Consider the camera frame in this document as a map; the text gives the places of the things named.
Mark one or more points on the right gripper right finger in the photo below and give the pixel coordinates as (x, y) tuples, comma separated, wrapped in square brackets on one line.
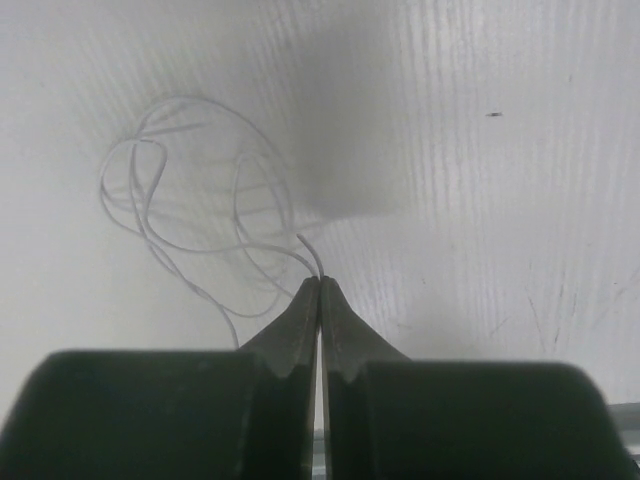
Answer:
[(391, 417)]

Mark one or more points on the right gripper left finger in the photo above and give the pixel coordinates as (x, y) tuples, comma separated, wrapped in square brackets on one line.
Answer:
[(166, 414)]

